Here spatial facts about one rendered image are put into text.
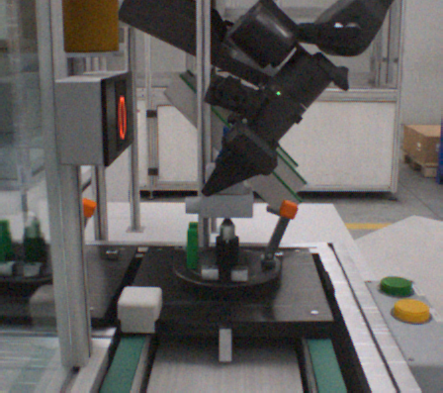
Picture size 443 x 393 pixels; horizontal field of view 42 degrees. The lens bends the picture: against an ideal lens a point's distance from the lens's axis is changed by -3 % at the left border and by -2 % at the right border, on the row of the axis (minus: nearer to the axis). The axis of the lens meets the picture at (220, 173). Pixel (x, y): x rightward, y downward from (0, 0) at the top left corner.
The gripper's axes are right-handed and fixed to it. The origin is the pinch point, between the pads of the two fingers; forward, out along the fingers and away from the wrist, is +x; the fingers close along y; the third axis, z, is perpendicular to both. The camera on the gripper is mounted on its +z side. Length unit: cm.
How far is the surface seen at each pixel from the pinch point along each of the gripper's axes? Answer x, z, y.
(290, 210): -1.7, -9.5, 1.1
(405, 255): -3, -44, -37
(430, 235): -9, -50, -50
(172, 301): 14.6, -5.0, 7.4
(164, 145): 88, -4, -393
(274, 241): 2.6, -10.8, 0.8
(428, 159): -48, -204, -473
